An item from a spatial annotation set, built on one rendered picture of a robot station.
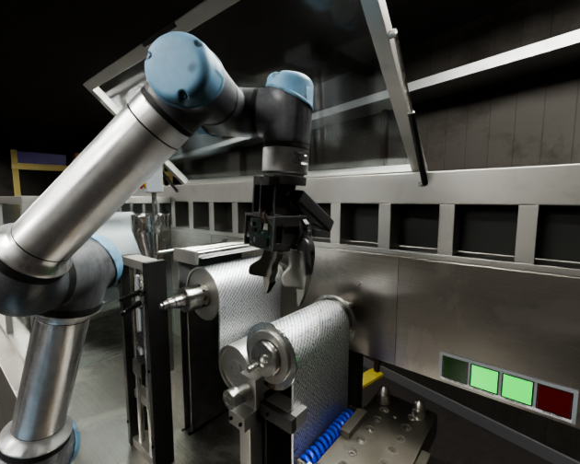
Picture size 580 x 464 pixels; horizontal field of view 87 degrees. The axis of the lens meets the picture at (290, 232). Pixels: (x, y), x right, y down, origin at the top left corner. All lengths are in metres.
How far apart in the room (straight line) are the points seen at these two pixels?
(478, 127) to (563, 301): 1.84
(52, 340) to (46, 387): 0.09
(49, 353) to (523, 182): 0.96
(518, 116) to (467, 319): 1.79
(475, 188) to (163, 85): 0.66
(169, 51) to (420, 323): 0.77
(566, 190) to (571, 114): 1.62
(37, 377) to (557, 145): 2.44
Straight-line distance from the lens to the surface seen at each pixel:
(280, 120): 0.49
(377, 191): 0.87
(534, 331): 0.84
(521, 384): 0.88
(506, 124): 2.47
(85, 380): 1.52
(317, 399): 0.81
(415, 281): 0.85
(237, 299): 0.85
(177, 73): 0.38
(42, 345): 0.72
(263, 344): 0.69
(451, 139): 2.58
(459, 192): 0.81
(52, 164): 6.52
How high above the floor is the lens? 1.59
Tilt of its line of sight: 6 degrees down
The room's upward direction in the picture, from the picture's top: straight up
